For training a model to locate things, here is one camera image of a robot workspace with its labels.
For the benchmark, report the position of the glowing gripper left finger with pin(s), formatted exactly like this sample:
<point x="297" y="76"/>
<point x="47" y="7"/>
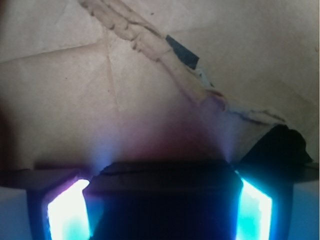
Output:
<point x="56" y="206"/>

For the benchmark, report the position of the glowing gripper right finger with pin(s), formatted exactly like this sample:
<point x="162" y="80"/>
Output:
<point x="279" y="202"/>

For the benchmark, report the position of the brown paper bag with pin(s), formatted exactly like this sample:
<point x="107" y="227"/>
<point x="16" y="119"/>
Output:
<point x="84" y="83"/>

